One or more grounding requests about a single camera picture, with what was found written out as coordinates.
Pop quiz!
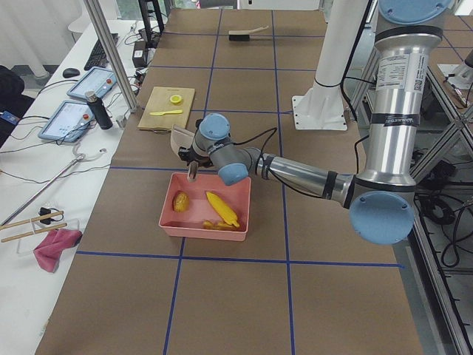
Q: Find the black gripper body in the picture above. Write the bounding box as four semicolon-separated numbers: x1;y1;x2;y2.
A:
177;119;213;167

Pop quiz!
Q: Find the brown toy potato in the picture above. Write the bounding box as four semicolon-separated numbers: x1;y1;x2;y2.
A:
172;191;190;212

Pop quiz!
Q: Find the yellow toy corn cob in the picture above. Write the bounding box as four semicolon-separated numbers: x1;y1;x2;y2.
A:
205;192;239;227

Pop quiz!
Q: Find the beige hand brush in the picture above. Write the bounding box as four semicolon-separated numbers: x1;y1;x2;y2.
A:
228;26;269;41

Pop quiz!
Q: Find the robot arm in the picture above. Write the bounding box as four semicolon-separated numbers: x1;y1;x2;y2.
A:
172;1;453;245

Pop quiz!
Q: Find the pink plastic bin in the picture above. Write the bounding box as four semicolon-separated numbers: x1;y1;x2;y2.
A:
159;172;251;242

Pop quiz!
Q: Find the yellow plastic knife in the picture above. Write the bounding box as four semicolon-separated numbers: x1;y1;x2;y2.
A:
149;109;183;117

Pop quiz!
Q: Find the yellow lemon slice toy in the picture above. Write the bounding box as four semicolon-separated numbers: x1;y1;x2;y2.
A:
169;94;183;105

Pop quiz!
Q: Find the bamboo cutting board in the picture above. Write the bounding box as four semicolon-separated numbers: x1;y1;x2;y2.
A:
137;87;195;131

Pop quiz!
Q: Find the black water bottle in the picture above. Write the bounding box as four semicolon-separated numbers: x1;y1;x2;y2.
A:
85;91;113;129

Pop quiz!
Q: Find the black power adapter box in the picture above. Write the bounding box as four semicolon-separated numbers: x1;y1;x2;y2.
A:
132;40;149;68

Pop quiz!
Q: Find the metal rod with hook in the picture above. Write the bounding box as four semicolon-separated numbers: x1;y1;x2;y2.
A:
1;143;107;227

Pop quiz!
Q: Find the far blue tablet pendant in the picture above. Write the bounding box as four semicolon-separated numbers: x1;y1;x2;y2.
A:
67;67;117;100

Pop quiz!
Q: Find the blue tablet pendant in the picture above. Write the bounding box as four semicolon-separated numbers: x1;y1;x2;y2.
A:
38;101;95;143
67;67;117;100

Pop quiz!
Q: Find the near blue tablet pendant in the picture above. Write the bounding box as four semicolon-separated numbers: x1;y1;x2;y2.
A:
38;101;95;143

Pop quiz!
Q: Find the black keyboard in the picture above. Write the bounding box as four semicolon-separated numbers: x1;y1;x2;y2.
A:
84;40;108;71

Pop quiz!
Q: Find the black computer mouse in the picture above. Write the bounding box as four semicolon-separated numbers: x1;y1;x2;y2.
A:
62;67;81;78

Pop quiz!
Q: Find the pink cloth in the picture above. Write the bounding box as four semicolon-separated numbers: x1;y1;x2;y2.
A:
33;229;83;273

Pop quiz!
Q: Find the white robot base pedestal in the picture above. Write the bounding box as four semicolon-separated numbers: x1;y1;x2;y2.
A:
292;0;371;131

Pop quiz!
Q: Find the wooden sticks frame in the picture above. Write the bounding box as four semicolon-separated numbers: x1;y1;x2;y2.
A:
1;211;68;243

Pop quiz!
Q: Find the aluminium frame post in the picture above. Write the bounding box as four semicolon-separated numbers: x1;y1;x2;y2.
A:
84;0;137;113

